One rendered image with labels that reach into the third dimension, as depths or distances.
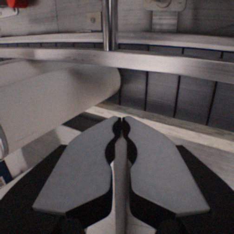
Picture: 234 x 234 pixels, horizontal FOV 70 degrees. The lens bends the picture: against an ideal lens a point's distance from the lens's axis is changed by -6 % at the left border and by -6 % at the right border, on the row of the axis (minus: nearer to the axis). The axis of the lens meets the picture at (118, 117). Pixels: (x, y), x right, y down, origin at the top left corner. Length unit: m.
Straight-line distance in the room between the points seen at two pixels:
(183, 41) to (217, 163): 0.19
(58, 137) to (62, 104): 0.24
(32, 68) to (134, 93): 0.13
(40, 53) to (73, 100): 0.06
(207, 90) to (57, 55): 0.15
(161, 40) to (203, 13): 0.07
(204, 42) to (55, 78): 0.15
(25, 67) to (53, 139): 0.23
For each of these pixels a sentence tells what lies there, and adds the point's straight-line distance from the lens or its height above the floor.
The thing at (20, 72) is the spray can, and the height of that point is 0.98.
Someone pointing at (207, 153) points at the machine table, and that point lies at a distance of 0.30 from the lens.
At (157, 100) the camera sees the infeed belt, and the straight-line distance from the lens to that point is 0.22.
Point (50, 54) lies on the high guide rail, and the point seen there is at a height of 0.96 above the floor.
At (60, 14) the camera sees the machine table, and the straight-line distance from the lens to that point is 0.37.
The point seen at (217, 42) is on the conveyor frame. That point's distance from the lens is 0.20.
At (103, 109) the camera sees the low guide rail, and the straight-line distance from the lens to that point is 0.22.
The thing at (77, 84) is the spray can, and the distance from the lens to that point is 0.17.
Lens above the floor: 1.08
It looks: 49 degrees down
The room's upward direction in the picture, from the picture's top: 127 degrees counter-clockwise
